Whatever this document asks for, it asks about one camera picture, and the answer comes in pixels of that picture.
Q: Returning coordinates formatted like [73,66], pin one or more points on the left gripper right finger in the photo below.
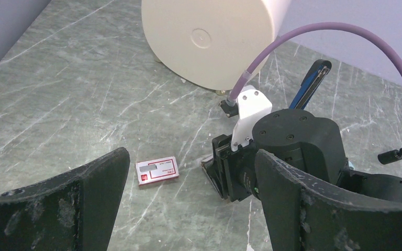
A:
[303,212]

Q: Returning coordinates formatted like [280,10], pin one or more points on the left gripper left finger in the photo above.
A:
[75,210]

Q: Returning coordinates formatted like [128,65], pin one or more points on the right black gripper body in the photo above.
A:
[311,144]

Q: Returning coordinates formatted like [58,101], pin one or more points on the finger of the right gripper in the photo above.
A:
[213,171]

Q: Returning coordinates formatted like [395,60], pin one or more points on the red white staple box sleeve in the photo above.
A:
[156,170]

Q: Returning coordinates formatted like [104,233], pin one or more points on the blue stapler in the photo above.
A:
[317,72]

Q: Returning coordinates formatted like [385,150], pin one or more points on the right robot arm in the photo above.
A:
[381,186]

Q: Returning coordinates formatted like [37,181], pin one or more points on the small black cylinder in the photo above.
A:
[390,156]

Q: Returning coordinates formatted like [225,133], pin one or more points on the cream cylindrical container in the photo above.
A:
[210,43]

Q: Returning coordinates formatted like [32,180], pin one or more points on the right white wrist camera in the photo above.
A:
[251,106]

